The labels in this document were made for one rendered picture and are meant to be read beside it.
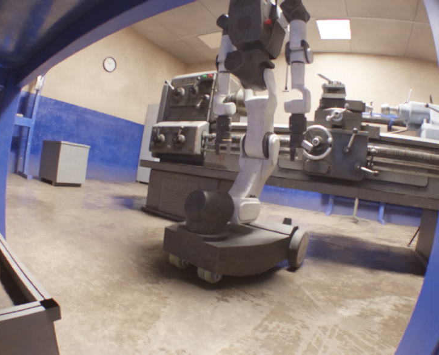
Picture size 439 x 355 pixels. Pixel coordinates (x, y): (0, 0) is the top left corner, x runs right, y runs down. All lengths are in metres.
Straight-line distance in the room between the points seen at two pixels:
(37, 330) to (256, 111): 1.21
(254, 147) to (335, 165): 0.53
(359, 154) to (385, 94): 3.90
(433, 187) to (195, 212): 1.47
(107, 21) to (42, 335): 0.39
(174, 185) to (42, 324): 1.92
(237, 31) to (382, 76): 4.49
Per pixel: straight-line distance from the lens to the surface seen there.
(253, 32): 1.26
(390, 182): 1.71
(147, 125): 5.77
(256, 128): 1.26
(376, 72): 5.54
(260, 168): 1.22
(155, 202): 2.24
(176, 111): 2.26
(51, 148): 3.50
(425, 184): 1.77
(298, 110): 1.16
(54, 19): 0.55
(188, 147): 1.91
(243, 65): 1.12
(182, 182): 2.04
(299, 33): 1.28
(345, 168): 1.52
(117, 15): 0.36
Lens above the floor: 0.42
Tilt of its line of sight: level
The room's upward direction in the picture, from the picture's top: 8 degrees clockwise
